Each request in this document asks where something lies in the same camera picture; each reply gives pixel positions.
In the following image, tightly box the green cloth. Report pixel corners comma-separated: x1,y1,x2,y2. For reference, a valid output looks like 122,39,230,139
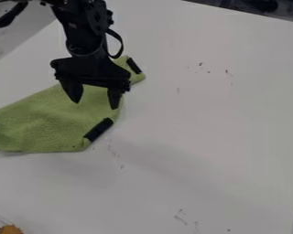
0,55,147,154

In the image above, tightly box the orange toy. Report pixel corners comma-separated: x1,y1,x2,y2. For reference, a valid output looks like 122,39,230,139
0,224,25,234

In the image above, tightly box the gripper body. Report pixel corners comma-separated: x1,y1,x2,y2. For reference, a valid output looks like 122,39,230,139
49,49,132,93

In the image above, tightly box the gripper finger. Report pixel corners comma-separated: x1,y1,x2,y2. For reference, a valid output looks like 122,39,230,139
57,78,86,104
105,87,125,111

